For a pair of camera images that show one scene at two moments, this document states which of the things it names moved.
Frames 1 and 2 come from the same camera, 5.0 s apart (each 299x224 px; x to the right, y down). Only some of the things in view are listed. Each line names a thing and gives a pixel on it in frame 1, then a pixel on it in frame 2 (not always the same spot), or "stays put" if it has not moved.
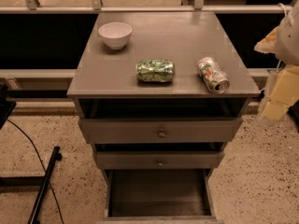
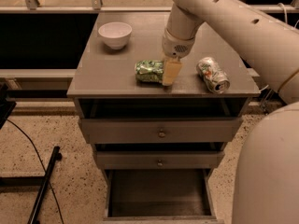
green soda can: (157, 70) stays put
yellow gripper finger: (284, 91) to (176, 48)
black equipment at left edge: (7, 106) stays put
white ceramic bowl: (115, 35) stays put
